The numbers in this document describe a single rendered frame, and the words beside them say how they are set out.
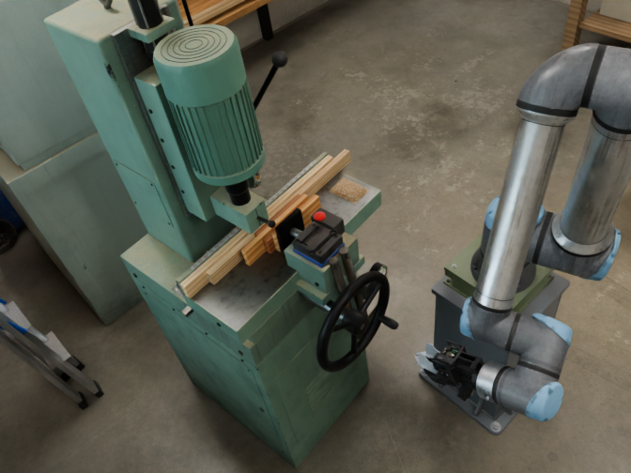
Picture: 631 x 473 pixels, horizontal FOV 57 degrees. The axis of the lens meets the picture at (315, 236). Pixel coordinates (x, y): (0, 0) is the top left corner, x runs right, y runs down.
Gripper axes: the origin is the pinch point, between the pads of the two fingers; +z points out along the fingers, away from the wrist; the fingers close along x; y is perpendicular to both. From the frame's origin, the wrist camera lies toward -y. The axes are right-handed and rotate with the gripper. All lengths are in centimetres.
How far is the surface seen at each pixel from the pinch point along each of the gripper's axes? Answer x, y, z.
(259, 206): 4, 49, 29
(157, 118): 12, 80, 37
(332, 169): -28, 38, 38
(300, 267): 6.3, 32.3, 21.9
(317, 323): 4.0, 4.6, 34.1
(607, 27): -265, -29, 63
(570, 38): -260, -31, 84
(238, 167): 9, 65, 21
